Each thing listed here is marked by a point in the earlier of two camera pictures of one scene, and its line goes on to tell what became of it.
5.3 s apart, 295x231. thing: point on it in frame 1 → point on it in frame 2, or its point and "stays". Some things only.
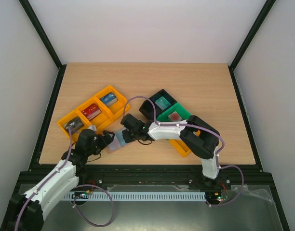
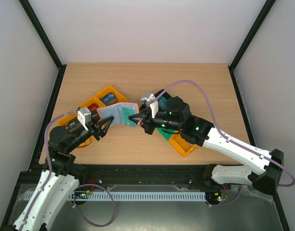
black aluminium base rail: [255, 176] stays
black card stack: [74, 124] stays
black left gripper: [109, 139] → [102, 131]
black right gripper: [127, 133] → [147, 121]
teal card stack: [163, 103] stays
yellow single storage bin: [181, 147] stays
